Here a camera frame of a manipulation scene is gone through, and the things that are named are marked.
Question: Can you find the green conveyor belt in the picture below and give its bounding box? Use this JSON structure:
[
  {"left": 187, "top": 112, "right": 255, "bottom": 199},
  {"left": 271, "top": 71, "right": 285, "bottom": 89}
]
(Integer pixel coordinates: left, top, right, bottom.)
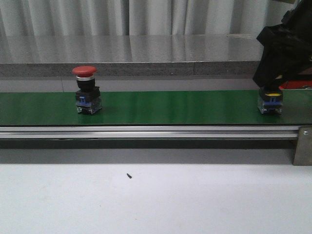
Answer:
[{"left": 0, "top": 90, "right": 312, "bottom": 126}]

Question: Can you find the grey stone counter shelf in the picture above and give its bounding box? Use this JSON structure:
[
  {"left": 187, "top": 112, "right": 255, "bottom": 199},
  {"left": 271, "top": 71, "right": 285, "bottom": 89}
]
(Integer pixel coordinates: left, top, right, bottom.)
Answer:
[{"left": 0, "top": 34, "right": 263, "bottom": 77}]

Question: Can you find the red plastic tray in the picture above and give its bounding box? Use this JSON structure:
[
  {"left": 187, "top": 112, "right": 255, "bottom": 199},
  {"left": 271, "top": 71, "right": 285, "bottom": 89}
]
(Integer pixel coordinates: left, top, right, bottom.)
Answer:
[{"left": 279, "top": 75, "right": 312, "bottom": 89}]

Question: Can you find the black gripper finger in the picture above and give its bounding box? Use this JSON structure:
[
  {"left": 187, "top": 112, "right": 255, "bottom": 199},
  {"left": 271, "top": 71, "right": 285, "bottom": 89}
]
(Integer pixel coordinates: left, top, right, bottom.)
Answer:
[
  {"left": 270, "top": 57, "right": 312, "bottom": 90},
  {"left": 253, "top": 46, "right": 284, "bottom": 89}
]

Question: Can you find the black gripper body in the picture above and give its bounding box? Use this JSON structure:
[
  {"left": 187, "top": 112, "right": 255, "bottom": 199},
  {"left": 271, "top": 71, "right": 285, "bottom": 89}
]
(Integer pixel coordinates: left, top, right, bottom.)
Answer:
[{"left": 256, "top": 24, "right": 312, "bottom": 63}]

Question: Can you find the grey pleated curtain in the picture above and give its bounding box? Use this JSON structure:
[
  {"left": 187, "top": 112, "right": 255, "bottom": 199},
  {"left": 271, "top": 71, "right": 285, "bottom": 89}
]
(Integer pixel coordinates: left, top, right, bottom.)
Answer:
[{"left": 0, "top": 0, "right": 298, "bottom": 37}]

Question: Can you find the aluminium conveyor side rail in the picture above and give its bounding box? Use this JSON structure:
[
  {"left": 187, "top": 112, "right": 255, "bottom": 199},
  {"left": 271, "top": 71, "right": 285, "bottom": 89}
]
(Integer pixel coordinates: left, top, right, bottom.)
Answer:
[{"left": 0, "top": 125, "right": 299, "bottom": 139}]

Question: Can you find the steel conveyor end bracket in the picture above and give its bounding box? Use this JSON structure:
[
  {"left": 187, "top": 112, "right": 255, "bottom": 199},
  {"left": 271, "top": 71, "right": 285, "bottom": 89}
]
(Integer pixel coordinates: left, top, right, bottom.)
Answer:
[{"left": 293, "top": 126, "right": 312, "bottom": 166}]

